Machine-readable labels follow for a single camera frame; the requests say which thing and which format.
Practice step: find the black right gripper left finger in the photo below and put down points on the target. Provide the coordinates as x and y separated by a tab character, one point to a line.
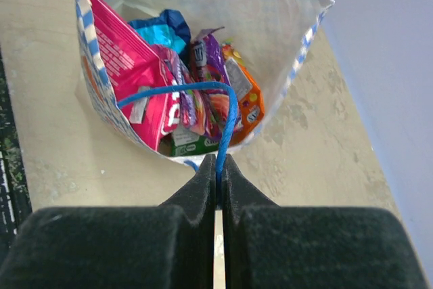
166	246

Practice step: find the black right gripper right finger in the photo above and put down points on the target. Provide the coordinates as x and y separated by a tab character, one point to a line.
271	246

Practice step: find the purple candy packet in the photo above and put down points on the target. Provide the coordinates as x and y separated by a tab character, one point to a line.
204	111

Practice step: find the blue checkered paper bag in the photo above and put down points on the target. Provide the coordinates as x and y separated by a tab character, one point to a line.
272	36

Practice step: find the green snack packet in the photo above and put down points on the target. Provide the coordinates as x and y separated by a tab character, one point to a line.
184	142

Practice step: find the orange snack packet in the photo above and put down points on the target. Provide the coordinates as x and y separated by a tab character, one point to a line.
249	95

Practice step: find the pink snack packet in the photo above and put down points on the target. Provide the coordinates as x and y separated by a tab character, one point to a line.
133	66

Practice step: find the blue snack wrapper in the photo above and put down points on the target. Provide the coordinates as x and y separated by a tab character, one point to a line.
168	29

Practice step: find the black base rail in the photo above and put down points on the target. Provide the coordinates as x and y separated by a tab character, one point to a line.
15	197

